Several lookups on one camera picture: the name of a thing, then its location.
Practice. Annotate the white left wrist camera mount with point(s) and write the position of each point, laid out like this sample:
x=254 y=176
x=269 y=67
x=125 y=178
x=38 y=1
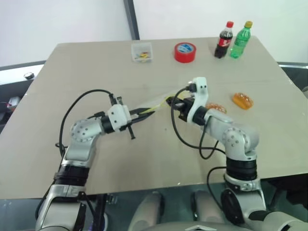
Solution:
x=118 y=115

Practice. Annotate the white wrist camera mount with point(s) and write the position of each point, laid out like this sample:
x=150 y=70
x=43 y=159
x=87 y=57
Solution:
x=201 y=89
x=118 y=115

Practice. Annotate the clear plastic zip bag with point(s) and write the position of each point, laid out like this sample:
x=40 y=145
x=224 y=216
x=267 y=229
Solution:
x=156 y=102

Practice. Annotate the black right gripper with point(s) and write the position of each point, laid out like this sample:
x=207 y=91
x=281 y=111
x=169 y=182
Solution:
x=185 y=107

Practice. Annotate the green bottle yellow cap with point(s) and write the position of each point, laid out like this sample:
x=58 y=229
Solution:
x=239 y=42

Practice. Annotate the round black white object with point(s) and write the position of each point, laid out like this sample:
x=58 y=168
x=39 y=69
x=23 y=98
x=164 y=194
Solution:
x=29 y=75

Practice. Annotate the red tape roll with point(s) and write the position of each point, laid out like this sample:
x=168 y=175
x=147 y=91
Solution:
x=185 y=54

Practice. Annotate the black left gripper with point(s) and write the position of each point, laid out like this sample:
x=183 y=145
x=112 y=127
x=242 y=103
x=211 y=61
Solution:
x=131 y=132

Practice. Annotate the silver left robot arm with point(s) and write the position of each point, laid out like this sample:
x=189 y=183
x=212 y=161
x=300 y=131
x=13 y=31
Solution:
x=81 y=131

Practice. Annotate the grey rounded robot leg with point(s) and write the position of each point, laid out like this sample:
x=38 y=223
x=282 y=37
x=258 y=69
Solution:
x=146 y=211
x=208 y=208

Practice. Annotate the cola bottle red cap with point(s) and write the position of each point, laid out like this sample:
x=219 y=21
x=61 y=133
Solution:
x=223 y=41

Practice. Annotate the grey robot torso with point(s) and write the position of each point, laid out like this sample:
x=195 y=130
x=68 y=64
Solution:
x=192 y=227

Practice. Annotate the orange snack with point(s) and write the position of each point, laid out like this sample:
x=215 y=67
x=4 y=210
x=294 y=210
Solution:
x=216 y=107
x=243 y=100

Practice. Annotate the grey side shelf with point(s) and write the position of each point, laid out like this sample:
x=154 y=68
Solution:
x=14 y=72

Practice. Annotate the dark grey post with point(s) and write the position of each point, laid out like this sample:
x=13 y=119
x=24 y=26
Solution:
x=132 y=19

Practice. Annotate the clear plastic box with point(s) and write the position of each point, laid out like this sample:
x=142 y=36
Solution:
x=142 y=48

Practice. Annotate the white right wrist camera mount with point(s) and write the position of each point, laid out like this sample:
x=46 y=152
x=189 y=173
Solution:
x=201 y=89

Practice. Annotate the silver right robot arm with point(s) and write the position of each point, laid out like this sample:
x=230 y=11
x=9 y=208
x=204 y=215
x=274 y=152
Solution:
x=238 y=137

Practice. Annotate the small colourful pieces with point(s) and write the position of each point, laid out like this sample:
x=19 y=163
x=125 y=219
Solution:
x=143 y=56

